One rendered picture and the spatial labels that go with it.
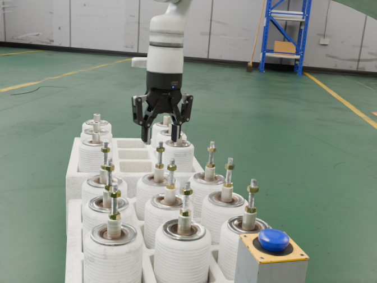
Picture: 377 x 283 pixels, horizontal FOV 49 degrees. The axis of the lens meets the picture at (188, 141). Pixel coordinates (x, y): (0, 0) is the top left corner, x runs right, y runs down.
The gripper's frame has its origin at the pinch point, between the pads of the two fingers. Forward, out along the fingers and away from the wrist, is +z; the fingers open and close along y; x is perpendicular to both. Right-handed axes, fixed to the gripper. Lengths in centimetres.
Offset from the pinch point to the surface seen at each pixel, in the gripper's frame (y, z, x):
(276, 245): -6.6, 2.6, -42.8
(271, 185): 71, 35, 35
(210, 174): 10.6, 8.6, -4.6
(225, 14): 385, -45, 487
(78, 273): -23.6, 17.1, -16.4
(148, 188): -3.7, 10.4, -2.5
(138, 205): -4.8, 15.1, -0.1
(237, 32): 401, -19, 473
